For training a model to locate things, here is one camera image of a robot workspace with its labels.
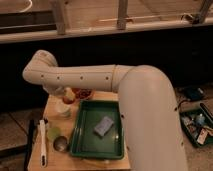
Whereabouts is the red apple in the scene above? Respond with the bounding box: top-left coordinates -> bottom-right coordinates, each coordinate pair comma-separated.
62,88 -> 76,104

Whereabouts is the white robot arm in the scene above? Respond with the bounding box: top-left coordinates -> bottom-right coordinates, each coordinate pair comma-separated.
22,50 -> 188,171

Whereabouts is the white paper cup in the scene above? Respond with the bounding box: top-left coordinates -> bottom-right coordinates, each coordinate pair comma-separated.
55,102 -> 71,117

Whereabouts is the green plastic cup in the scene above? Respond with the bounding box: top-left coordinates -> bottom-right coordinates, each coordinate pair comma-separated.
47,127 -> 61,141

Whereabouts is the small metal cup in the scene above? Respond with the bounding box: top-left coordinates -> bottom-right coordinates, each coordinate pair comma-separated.
53,136 -> 68,152

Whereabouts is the orange bowl with food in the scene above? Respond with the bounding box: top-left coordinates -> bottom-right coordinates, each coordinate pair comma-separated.
72,88 -> 93,100

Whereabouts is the white dish brush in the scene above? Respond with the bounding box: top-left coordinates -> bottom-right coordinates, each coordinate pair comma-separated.
39,119 -> 47,167

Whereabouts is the green plastic tray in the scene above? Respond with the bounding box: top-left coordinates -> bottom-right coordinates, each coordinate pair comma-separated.
69,100 -> 124,160

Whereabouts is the blue sponge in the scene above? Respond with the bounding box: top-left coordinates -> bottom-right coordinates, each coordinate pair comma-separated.
94,116 -> 114,137

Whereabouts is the yellow banana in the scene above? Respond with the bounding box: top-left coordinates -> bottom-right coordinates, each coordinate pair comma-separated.
82,159 -> 110,167

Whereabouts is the black power adapter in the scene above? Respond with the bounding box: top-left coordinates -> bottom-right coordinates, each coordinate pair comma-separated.
183,87 -> 204,101

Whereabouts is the green toolbox with items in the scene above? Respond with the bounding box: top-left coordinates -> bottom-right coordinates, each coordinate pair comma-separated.
180,108 -> 213,148

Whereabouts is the black cable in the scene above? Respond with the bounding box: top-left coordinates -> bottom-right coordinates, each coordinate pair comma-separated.
177,96 -> 191,111

